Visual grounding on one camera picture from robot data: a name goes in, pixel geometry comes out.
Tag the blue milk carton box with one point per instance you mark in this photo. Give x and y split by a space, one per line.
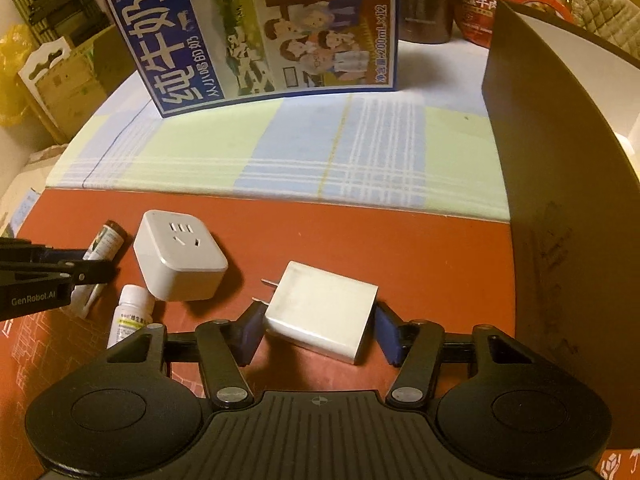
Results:
225 35

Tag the open cardboard box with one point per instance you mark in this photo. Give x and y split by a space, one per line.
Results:
65 95

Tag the dark stacked folding frames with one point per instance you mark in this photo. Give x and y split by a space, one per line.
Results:
55 0

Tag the brown thermos jar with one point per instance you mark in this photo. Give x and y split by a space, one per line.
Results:
425 5

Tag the white tube with brown cap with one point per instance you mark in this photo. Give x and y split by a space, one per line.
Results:
105 242

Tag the brown storage box white inside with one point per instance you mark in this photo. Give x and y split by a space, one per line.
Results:
550 210

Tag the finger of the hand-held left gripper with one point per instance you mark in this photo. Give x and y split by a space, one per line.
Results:
30 250
95 271

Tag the white cube socket adapter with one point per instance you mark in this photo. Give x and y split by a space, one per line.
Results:
175 260

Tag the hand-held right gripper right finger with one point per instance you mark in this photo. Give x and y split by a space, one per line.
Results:
387 332

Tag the white charger plug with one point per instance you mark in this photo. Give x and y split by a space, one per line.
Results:
320 310

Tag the red instant noodle bowl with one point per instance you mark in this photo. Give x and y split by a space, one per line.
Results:
475 10

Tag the yellow plastic bag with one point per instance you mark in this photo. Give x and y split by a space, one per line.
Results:
15 75

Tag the pastel checked tablecloth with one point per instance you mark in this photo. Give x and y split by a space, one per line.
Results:
300 160

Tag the red printed table mat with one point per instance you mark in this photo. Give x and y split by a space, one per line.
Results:
400 250

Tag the small white pill bottle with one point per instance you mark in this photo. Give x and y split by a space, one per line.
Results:
130 310

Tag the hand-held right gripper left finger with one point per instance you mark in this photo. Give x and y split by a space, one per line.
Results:
250 332

